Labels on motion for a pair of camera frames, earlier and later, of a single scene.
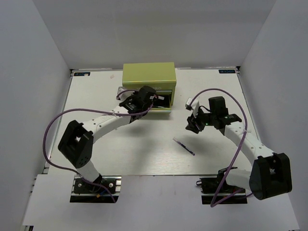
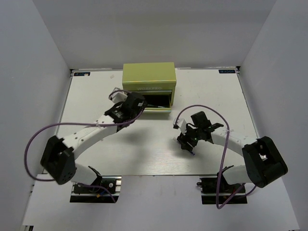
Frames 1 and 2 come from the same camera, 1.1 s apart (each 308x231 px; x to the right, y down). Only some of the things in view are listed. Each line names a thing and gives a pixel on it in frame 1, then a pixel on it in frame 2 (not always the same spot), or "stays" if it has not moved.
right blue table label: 226,71 stays
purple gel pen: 184,147 stays
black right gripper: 193,121 to 184,139
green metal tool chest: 160,76 stays
